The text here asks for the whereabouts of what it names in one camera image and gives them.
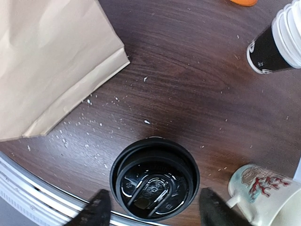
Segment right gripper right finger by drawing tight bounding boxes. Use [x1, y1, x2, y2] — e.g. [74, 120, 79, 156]
[199, 187, 251, 226]

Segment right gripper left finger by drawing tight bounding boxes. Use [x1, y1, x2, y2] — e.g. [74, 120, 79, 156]
[68, 189, 111, 226]

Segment black plastic cup lid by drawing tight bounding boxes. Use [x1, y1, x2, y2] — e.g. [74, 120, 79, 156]
[110, 141, 200, 222]

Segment black paper coffee cup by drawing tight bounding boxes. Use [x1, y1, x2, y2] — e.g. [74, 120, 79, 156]
[131, 136, 170, 151]

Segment brown paper takeout bag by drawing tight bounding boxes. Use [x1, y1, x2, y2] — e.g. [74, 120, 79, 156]
[0, 0, 130, 141]

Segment beige ceramic mug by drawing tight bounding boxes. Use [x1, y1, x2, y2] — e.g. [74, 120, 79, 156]
[227, 164, 301, 226]

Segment stack of paper cups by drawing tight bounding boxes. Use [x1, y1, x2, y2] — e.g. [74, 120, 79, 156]
[246, 0, 301, 74]

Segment orange small bowl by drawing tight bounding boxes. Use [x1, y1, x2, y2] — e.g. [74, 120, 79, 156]
[230, 0, 258, 7]

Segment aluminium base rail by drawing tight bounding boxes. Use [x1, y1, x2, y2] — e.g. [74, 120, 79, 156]
[0, 150, 170, 226]

